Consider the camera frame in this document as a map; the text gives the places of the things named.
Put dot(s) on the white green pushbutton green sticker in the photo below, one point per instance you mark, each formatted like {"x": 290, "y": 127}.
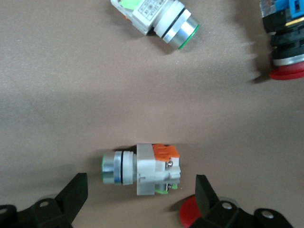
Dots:
{"x": 166, "y": 19}

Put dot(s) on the red mushroom pushbutton blue base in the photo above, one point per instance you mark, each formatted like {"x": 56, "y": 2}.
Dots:
{"x": 187, "y": 211}
{"x": 287, "y": 47}

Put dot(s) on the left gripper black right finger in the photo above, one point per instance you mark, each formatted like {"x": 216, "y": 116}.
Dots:
{"x": 213, "y": 211}

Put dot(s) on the white green pushbutton orange clips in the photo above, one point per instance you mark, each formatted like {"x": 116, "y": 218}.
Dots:
{"x": 145, "y": 171}

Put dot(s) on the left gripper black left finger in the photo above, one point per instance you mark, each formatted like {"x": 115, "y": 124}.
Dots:
{"x": 59, "y": 206}

